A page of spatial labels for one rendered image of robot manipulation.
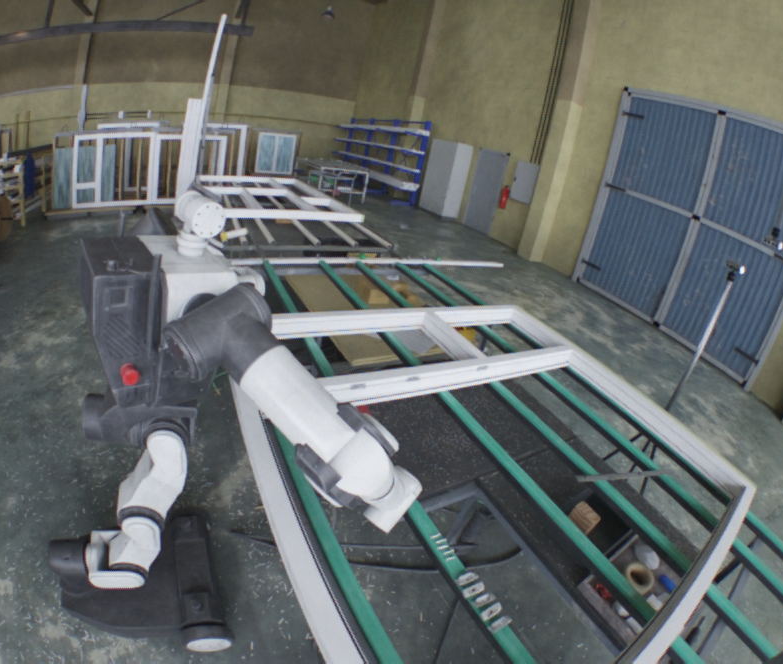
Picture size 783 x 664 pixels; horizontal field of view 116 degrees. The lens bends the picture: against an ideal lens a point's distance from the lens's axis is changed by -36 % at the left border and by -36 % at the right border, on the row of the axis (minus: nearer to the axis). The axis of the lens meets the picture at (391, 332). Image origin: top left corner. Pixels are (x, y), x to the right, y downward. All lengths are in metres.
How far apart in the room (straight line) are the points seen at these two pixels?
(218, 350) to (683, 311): 6.78
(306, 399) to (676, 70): 7.85
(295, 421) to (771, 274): 6.54
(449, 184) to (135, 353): 9.83
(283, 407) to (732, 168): 6.90
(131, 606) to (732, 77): 8.51
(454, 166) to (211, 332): 9.86
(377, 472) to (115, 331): 0.47
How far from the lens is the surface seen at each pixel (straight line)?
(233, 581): 1.75
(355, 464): 0.54
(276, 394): 0.52
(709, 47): 8.01
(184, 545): 1.64
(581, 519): 1.36
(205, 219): 0.71
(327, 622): 0.68
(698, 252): 6.91
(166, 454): 0.95
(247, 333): 0.55
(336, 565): 0.81
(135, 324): 0.69
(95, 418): 0.96
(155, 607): 1.57
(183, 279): 0.67
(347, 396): 1.15
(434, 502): 1.35
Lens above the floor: 1.58
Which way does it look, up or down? 27 degrees down
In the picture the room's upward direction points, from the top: 12 degrees clockwise
